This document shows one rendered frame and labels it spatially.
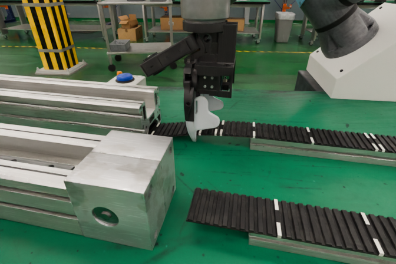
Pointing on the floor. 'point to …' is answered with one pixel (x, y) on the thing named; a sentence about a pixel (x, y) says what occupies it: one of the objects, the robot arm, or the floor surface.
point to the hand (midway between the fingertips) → (193, 127)
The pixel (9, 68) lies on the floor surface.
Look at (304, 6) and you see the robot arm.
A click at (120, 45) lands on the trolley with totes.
